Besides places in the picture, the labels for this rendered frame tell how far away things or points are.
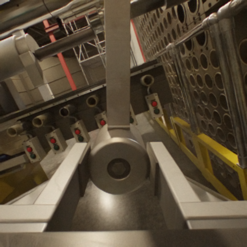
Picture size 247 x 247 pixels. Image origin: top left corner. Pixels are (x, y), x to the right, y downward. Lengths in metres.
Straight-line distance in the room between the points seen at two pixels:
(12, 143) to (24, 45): 0.69
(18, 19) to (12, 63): 0.42
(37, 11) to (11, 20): 0.14
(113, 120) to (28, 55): 1.29
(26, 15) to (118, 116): 1.03
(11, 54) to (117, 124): 1.35
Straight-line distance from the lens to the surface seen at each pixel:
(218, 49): 0.76
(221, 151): 1.06
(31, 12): 1.13
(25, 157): 1.40
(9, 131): 1.25
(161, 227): 1.27
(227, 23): 0.70
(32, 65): 1.40
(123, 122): 0.15
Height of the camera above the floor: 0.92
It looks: 14 degrees down
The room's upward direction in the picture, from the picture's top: 21 degrees counter-clockwise
